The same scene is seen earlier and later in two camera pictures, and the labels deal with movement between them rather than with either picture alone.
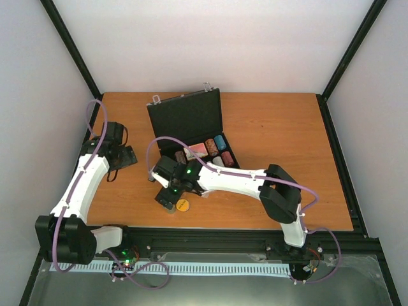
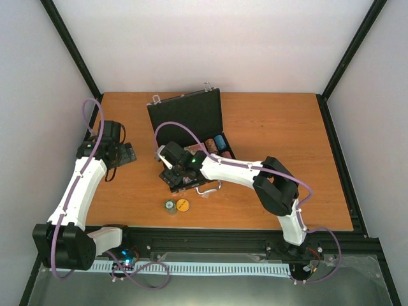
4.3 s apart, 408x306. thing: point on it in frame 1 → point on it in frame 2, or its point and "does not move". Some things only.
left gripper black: [129, 157] does not move
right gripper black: [172, 197] → [169, 178]
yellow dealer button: [182, 205] does not move
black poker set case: [190, 127] does not move
